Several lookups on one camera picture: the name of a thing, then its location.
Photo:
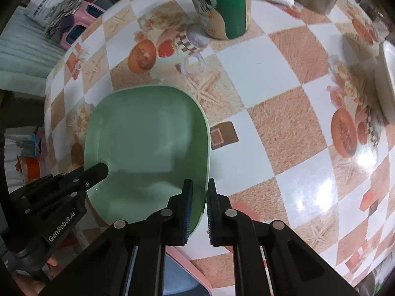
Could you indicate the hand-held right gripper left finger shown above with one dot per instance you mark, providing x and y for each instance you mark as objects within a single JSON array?
[{"x": 187, "y": 214}]

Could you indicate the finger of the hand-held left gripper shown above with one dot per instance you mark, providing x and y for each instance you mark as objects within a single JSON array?
[{"x": 92, "y": 173}]

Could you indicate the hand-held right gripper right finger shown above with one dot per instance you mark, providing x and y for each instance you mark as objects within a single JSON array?
[{"x": 211, "y": 217}]

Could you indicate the pink plastic plate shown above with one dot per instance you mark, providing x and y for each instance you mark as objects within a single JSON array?
[{"x": 193, "y": 267}]

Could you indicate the green plastic plate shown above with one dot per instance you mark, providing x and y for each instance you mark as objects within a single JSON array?
[{"x": 148, "y": 148}]

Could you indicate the blue plastic plate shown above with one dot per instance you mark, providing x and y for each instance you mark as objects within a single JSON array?
[{"x": 180, "y": 283}]

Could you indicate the large white foam bowl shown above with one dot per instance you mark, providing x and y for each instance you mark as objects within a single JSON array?
[{"x": 387, "y": 77}]

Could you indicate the person's left hand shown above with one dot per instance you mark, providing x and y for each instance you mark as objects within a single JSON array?
[{"x": 29, "y": 285}]

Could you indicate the orange plastic stool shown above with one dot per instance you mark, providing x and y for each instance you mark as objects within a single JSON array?
[{"x": 29, "y": 168}]

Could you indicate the checkered printed tablecloth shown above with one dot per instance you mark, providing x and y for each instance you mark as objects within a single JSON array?
[{"x": 277, "y": 129}]

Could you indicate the white ribbed panel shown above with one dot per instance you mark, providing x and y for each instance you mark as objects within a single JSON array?
[{"x": 24, "y": 52}]

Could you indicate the pink plastic stool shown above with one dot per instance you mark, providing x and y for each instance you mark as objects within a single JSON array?
[{"x": 83, "y": 21}]

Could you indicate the grey crumpled cloth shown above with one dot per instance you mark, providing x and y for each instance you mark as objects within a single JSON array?
[{"x": 63, "y": 15}]

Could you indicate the white printed bag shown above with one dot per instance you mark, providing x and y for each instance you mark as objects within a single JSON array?
[{"x": 46, "y": 0}]

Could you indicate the green capped drink bottle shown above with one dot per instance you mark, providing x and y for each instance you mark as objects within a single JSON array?
[{"x": 228, "y": 9}]

